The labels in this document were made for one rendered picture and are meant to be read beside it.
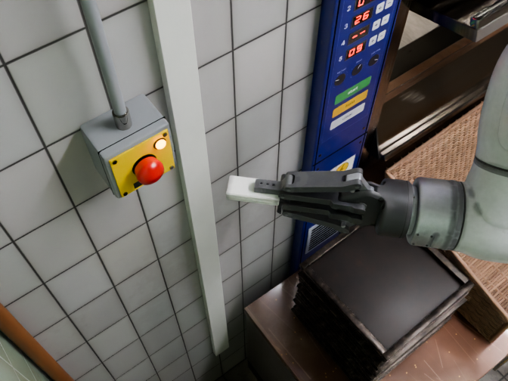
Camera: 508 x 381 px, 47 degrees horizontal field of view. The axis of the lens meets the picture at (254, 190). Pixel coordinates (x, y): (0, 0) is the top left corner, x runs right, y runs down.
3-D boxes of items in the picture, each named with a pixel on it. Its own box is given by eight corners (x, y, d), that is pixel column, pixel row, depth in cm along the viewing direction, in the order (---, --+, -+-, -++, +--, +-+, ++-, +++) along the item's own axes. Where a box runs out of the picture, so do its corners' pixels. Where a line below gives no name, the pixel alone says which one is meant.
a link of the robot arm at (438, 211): (444, 262, 77) (399, 256, 78) (443, 204, 82) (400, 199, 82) (466, 229, 69) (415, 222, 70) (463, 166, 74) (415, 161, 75)
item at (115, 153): (94, 168, 86) (77, 125, 78) (153, 136, 89) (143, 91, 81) (119, 203, 83) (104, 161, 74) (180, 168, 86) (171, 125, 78)
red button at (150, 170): (131, 175, 82) (125, 159, 78) (156, 162, 83) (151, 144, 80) (144, 193, 80) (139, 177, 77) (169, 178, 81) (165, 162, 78)
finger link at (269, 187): (292, 197, 76) (293, 184, 74) (254, 192, 77) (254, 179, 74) (293, 187, 77) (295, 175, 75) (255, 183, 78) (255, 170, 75)
